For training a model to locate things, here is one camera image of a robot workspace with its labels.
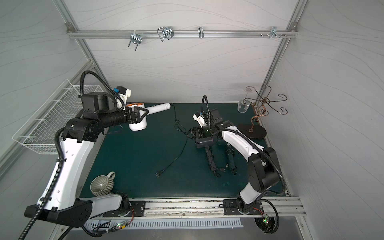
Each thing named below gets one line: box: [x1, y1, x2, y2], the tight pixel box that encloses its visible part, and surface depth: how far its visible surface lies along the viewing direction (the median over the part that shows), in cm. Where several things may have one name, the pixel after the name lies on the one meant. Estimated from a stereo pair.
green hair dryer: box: [226, 143, 237, 175], surface depth 90 cm
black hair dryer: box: [195, 137, 217, 172], surface depth 93 cm
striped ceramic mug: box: [90, 171, 116, 197], surface depth 78 cm
